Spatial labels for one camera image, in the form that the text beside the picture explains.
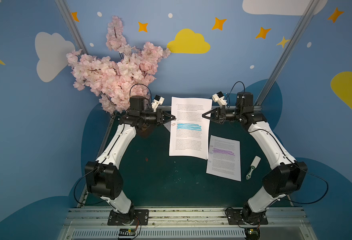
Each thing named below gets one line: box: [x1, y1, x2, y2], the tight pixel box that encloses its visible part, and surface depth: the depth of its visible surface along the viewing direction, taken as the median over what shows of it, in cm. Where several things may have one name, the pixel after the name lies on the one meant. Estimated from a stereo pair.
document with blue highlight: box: [169, 96, 213, 160], surface depth 75 cm
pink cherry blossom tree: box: [66, 15, 171, 114], surface depth 65 cm
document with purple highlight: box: [206, 135, 242, 182], surface depth 98 cm
